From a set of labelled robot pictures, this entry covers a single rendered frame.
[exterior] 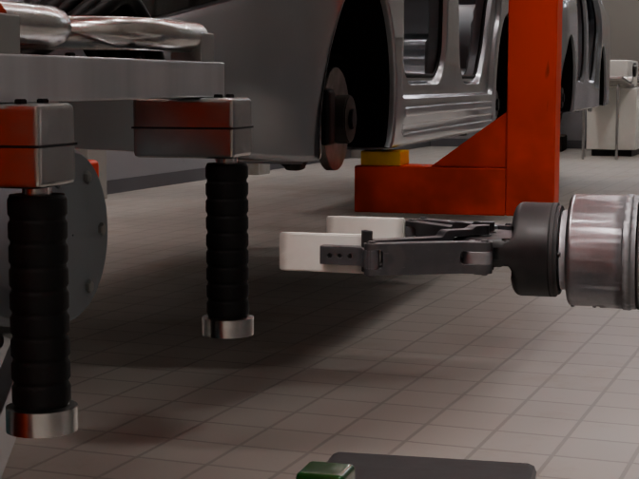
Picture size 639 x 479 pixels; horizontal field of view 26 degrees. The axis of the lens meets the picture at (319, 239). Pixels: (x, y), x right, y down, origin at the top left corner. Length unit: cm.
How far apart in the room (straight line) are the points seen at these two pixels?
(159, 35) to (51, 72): 20
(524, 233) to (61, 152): 39
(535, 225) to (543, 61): 355
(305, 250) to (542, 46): 358
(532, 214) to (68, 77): 38
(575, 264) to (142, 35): 37
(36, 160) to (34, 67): 8
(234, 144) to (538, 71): 352
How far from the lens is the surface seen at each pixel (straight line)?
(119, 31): 107
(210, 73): 118
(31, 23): 89
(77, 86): 94
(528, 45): 463
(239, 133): 115
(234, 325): 116
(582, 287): 108
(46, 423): 86
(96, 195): 108
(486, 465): 231
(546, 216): 109
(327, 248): 106
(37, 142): 83
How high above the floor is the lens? 96
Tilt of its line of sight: 6 degrees down
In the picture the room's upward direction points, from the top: straight up
